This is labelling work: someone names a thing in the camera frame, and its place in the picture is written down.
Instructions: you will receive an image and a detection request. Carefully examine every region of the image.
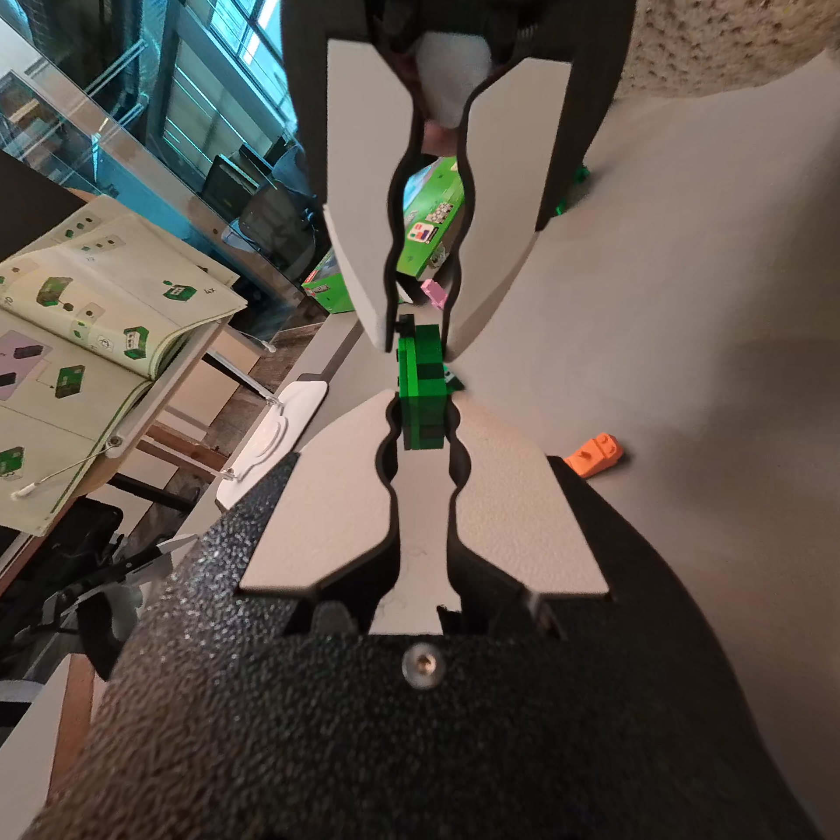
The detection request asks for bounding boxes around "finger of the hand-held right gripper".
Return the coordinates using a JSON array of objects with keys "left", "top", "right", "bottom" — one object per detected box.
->
[
  {"left": 323, "top": 38, "right": 422, "bottom": 355},
  {"left": 445, "top": 56, "right": 572, "bottom": 365}
]

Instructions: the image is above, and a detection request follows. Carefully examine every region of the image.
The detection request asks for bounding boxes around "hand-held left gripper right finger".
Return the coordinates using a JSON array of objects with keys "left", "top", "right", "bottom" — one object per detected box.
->
[{"left": 446, "top": 391, "right": 610, "bottom": 599}]

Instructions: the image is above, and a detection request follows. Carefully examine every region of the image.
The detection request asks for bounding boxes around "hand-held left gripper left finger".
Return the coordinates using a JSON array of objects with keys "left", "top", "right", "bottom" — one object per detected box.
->
[{"left": 239, "top": 391, "right": 401, "bottom": 599}]

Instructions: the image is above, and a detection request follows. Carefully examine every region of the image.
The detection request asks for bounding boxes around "green and white lego assembly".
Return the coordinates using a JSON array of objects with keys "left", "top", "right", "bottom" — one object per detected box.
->
[{"left": 395, "top": 315, "right": 464, "bottom": 452}]

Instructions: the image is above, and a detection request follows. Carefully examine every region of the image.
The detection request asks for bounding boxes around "large lego creeper figure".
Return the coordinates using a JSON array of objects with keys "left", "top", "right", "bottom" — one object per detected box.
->
[{"left": 553, "top": 164, "right": 592, "bottom": 216}]

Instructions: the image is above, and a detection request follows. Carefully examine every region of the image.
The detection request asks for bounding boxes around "green lego set box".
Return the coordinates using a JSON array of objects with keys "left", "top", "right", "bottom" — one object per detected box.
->
[{"left": 303, "top": 156, "right": 467, "bottom": 313}]

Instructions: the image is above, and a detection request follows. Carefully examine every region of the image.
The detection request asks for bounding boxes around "lego instruction book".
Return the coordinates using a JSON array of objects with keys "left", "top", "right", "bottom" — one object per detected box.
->
[{"left": 0, "top": 196, "right": 249, "bottom": 536}]

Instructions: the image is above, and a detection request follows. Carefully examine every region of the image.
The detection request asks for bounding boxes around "orange brick separator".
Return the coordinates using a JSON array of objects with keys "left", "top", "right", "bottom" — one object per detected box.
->
[{"left": 564, "top": 433, "right": 624, "bottom": 479}]

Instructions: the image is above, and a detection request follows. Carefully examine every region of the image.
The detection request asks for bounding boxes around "white book stand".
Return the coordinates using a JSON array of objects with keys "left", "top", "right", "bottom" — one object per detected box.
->
[{"left": 98, "top": 315, "right": 329, "bottom": 510}]

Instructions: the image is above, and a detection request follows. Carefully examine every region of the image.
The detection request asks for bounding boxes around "black and white spare gripper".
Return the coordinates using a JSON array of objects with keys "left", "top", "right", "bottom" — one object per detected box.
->
[{"left": 0, "top": 532, "right": 198, "bottom": 683}]

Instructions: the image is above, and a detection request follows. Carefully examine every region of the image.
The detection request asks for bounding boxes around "black backdrop panel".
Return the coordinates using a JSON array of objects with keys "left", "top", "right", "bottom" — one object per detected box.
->
[{"left": 0, "top": 154, "right": 88, "bottom": 263}]

